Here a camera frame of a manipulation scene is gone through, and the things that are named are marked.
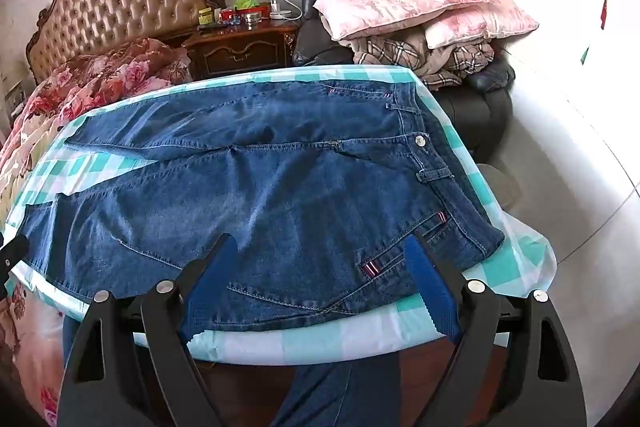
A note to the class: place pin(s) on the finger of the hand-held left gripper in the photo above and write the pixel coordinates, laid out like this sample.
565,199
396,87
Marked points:
11,257

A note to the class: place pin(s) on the yellow lidded jar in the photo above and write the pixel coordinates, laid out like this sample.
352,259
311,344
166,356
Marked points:
205,17

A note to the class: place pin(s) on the red floral quilt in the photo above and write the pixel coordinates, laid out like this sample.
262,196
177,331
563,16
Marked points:
125,67

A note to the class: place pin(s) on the red tassel hanging ornament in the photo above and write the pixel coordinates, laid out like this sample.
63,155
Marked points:
605,7

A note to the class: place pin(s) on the beige plaid blanket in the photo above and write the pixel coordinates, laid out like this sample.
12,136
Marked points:
400,52

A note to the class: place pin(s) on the black leather armchair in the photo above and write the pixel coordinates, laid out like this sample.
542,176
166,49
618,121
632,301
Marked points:
475,112

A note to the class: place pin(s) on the green plastic bag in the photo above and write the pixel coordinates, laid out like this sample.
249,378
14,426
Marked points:
247,1

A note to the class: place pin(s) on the dark wooden nightstand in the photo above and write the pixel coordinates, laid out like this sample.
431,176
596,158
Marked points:
240,52

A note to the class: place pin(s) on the white charger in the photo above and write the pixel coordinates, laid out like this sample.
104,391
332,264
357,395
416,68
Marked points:
277,9

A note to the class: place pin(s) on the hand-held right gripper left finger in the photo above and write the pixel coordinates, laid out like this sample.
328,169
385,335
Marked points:
215,277

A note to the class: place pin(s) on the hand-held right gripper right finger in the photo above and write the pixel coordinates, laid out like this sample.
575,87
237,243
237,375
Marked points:
425,282

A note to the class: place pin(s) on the small pink floral pillow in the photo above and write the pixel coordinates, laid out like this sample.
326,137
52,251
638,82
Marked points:
450,34

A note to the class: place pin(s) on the wall switch panel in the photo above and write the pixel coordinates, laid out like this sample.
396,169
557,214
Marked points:
15,93

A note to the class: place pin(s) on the green white checked tablecloth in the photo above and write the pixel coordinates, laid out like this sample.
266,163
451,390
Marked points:
500,267

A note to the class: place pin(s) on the round metal tin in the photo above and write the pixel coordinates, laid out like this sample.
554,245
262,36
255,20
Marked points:
254,19

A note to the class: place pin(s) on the blue denim pants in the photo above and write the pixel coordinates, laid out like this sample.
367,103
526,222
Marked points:
275,187

